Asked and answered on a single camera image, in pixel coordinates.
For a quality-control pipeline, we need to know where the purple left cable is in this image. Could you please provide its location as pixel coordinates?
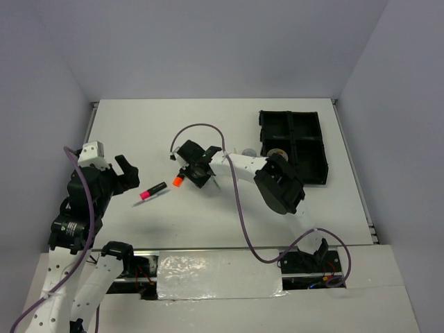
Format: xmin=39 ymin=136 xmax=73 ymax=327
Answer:
xmin=9 ymin=146 xmax=105 ymax=333

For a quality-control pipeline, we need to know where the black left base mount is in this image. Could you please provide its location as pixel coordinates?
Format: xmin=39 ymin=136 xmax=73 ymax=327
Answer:
xmin=107 ymin=251 xmax=160 ymax=300

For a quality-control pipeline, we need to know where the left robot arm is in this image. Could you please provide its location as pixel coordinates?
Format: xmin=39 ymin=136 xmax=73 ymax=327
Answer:
xmin=24 ymin=148 xmax=139 ymax=332

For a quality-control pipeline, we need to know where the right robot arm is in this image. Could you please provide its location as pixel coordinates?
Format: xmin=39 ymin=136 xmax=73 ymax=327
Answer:
xmin=170 ymin=140 xmax=328 ymax=271

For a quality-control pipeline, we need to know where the black four-compartment tray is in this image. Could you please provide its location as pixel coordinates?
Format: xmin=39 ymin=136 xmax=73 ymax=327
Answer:
xmin=259 ymin=110 xmax=329 ymax=185

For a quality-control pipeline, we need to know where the pink highlighter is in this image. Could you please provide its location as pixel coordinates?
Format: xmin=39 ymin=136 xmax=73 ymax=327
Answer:
xmin=139 ymin=182 xmax=167 ymax=200

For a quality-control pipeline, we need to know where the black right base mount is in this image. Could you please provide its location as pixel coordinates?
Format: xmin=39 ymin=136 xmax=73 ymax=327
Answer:
xmin=276 ymin=250 xmax=343 ymax=291

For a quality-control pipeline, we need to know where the grey thin pen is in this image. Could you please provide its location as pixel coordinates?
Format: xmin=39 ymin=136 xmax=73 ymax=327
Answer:
xmin=132 ymin=189 xmax=170 ymax=207

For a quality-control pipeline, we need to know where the small clear tape roll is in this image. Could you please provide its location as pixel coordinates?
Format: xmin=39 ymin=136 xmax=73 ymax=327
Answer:
xmin=266 ymin=148 xmax=289 ymax=161

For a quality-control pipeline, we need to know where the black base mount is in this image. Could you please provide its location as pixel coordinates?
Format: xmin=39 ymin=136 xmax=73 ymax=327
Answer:
xmin=107 ymin=251 xmax=160 ymax=300
xmin=276 ymin=250 xmax=343 ymax=291

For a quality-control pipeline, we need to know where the silver foil cover plate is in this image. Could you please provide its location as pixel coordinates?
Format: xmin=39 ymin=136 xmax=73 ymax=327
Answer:
xmin=157 ymin=250 xmax=286 ymax=300

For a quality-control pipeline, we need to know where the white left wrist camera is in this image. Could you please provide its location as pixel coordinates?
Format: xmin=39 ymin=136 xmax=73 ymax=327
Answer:
xmin=78 ymin=141 xmax=110 ymax=171

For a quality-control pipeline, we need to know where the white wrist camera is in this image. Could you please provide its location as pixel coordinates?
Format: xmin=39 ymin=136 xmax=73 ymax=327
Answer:
xmin=78 ymin=141 xmax=110 ymax=171
xmin=169 ymin=146 xmax=188 ymax=169

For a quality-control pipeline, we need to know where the clear round pin jar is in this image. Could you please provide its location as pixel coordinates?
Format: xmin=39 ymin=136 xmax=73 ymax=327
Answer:
xmin=241 ymin=148 xmax=257 ymax=157

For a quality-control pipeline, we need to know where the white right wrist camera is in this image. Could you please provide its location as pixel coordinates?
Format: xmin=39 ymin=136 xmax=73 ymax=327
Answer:
xmin=169 ymin=146 xmax=188 ymax=169

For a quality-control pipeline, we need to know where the orange highlighter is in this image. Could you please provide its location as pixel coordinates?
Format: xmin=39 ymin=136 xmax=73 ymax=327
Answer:
xmin=172 ymin=174 xmax=185 ymax=187

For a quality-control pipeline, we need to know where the green thin pen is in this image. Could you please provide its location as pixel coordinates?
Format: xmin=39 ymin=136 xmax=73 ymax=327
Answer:
xmin=212 ymin=179 xmax=221 ymax=191

